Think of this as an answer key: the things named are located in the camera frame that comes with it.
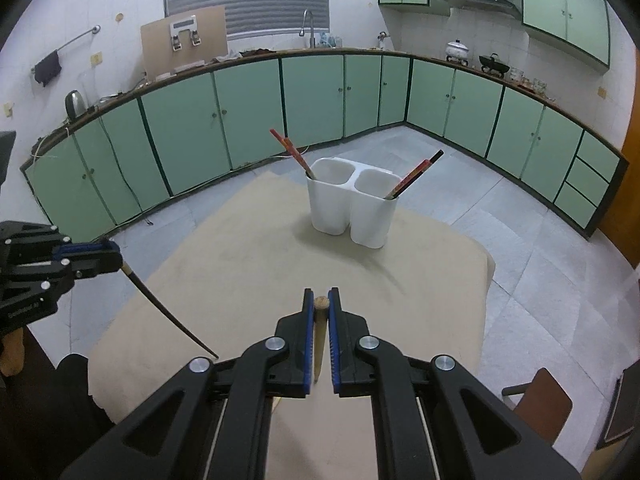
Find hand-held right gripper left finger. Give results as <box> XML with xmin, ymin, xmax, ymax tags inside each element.
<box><xmin>60</xmin><ymin>287</ymin><xmax>315</xmax><ymax>480</ymax></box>

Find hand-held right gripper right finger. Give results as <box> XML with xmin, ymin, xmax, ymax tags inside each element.
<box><xmin>327</xmin><ymin>287</ymin><xmax>583</xmax><ymax>480</ymax></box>

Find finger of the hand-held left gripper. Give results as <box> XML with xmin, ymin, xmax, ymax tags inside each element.
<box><xmin>54</xmin><ymin>241</ymin><xmax>120</xmax><ymax>264</ymax></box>
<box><xmin>56</xmin><ymin>254</ymin><xmax>124</xmax><ymax>283</ymax></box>

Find plain tan chopstick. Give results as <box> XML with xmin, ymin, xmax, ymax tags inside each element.
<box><xmin>313</xmin><ymin>296</ymin><xmax>329</xmax><ymax>384</ymax></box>

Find dark chopstick pale end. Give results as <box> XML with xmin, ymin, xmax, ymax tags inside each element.
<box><xmin>120</xmin><ymin>260</ymin><xmax>220</xmax><ymax>360</ymax></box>

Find white two-compartment utensil holder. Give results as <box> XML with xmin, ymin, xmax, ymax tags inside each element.
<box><xmin>306</xmin><ymin>158</ymin><xmax>401</xmax><ymax>250</ymax></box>

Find person's left hand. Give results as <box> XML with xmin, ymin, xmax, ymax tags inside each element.
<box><xmin>0</xmin><ymin>331</ymin><xmax>27</xmax><ymax>377</ymax></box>

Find beige tablecloth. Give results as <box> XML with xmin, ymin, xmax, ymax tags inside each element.
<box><xmin>87</xmin><ymin>170</ymin><xmax>497</xmax><ymax>480</ymax></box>

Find person's dark pants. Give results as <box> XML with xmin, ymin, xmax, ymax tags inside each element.
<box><xmin>0</xmin><ymin>352</ymin><xmax>118</xmax><ymax>480</ymax></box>

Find dark electric kettle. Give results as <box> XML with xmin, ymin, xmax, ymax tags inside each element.
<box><xmin>64</xmin><ymin>89</ymin><xmax>87</xmax><ymax>122</ymax></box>

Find green base kitchen cabinets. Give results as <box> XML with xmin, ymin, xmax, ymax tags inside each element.
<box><xmin>20</xmin><ymin>49</ymin><xmax>630</xmax><ymax>241</ymax></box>

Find dark hanging towel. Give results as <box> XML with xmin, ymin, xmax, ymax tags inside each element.
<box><xmin>33</xmin><ymin>50</ymin><xmax>63</xmax><ymax>88</ymax></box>

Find metal towel bar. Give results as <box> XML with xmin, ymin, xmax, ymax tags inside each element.
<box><xmin>31</xmin><ymin>24</ymin><xmax>101</xmax><ymax>74</ymax></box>

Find wooden board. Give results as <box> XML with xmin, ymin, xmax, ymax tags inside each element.
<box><xmin>140</xmin><ymin>5</ymin><xmax>229</xmax><ymax>81</ymax></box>

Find wooden stool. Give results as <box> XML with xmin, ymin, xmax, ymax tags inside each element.
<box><xmin>501</xmin><ymin>367</ymin><xmax>574</xmax><ymax>447</ymax></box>

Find white device on board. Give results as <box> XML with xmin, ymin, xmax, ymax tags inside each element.
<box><xmin>168</xmin><ymin>18</ymin><xmax>203</xmax><ymax>52</ymax></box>

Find chrome sink faucet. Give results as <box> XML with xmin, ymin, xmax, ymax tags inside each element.
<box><xmin>299</xmin><ymin>9</ymin><xmax>316</xmax><ymax>50</ymax></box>

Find white cooking pot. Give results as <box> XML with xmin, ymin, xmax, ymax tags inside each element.
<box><xmin>444</xmin><ymin>38</ymin><xmax>472</xmax><ymax>63</ymax></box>

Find black wok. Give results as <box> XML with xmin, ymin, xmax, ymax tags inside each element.
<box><xmin>478</xmin><ymin>52</ymin><xmax>511</xmax><ymax>75</ymax></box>

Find glass jars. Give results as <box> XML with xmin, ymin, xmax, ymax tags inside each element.
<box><xmin>510</xmin><ymin>67</ymin><xmax>549</xmax><ymax>96</ymax></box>

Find wooden door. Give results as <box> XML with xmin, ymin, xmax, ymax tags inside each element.
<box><xmin>595</xmin><ymin>105</ymin><xmax>640</xmax><ymax>257</ymax></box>

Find green wall cabinets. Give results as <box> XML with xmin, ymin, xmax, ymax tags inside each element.
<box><xmin>377</xmin><ymin>0</ymin><xmax>612</xmax><ymax>69</ymax></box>

